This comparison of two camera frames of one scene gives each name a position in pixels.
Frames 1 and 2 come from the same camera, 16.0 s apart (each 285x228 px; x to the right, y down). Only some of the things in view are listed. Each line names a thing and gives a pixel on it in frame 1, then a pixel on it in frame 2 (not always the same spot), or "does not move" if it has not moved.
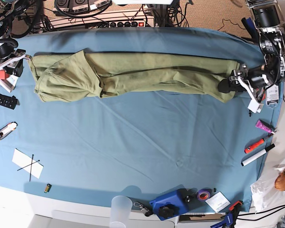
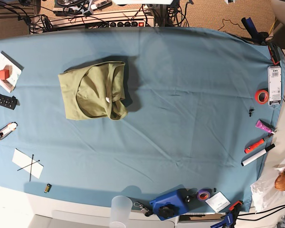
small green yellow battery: x=47 y=188 does not move
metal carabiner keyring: x=148 y=213 does not move
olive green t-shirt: x=71 y=74 to x=95 y=91
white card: x=218 y=202 does not move
